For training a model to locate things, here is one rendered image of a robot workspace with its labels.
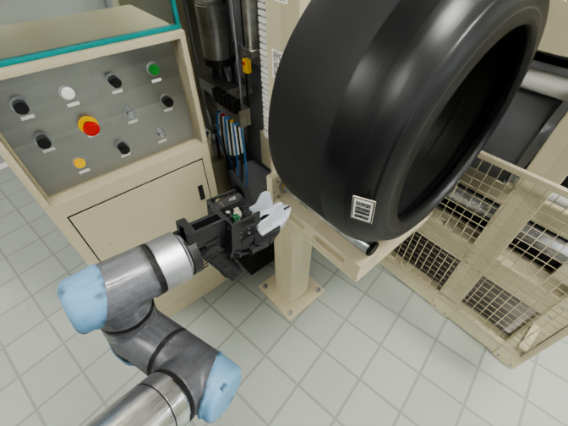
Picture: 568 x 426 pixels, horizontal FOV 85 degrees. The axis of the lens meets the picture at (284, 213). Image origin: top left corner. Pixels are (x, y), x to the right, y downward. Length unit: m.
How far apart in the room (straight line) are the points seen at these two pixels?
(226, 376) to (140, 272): 0.17
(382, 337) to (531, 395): 0.65
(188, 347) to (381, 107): 0.43
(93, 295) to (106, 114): 0.74
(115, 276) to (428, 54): 0.50
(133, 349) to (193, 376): 0.10
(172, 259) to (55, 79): 0.70
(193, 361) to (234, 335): 1.24
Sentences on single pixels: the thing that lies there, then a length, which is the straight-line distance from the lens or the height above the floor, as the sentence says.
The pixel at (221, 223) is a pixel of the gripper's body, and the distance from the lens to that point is 0.46.
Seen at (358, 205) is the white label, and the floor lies 1.16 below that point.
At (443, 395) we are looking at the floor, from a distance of 1.73.
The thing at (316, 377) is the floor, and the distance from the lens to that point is 1.61.
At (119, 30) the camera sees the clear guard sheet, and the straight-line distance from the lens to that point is 1.03.
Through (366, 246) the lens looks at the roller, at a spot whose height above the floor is 0.91.
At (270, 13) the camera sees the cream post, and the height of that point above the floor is 1.34.
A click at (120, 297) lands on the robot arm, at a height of 1.20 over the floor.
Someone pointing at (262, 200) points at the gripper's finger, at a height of 1.17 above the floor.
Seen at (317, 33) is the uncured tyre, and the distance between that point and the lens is 0.58.
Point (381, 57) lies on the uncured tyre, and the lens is 0.50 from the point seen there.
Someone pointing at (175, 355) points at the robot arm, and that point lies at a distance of 0.47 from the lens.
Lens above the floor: 1.54
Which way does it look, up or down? 46 degrees down
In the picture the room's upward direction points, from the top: straight up
